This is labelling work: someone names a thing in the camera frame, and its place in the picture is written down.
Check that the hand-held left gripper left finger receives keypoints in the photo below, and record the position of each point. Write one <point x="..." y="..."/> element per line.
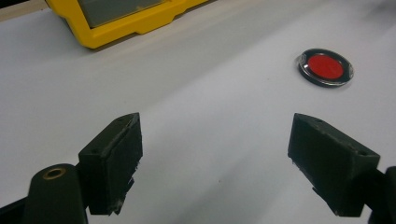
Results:
<point x="109" y="165"/>

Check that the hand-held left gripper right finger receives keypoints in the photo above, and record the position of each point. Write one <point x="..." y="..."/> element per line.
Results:
<point x="330" y="168"/>

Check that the round red disc black rim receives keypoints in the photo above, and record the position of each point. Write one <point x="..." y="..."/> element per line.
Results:
<point x="325" y="67"/>

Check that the yellow black drawer organizer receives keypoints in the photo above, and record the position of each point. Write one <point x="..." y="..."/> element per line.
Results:
<point x="102" y="35"/>

